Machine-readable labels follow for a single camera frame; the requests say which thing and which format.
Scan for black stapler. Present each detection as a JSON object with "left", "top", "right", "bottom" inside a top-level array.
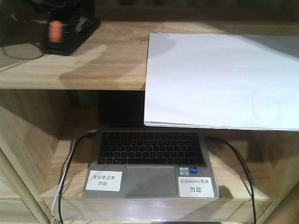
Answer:
[{"left": 45, "top": 14, "right": 100, "bottom": 56}]

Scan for grey laptop computer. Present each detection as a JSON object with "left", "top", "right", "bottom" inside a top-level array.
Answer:
[{"left": 84, "top": 127, "right": 220, "bottom": 199}]

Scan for black laptop cable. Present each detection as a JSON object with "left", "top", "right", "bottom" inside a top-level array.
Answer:
[
  {"left": 205, "top": 135, "right": 257, "bottom": 224},
  {"left": 57, "top": 132, "right": 96, "bottom": 224}
]

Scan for black laptop cable left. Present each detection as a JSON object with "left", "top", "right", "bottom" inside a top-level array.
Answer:
[{"left": 57, "top": 132, "right": 96, "bottom": 224}]

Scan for white paper sheets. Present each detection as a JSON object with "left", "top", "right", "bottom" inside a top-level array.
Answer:
[{"left": 144, "top": 33, "right": 299, "bottom": 131}]

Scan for black laptop cable right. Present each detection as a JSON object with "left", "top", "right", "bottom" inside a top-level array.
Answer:
[{"left": 205, "top": 135, "right": 257, "bottom": 224}]

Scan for wooden shelf unit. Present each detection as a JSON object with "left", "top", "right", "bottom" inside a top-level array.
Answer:
[{"left": 0, "top": 0, "right": 299, "bottom": 224}]

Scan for white laptop charging cable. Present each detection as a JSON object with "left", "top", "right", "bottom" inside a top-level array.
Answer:
[{"left": 49, "top": 129, "right": 97, "bottom": 224}]

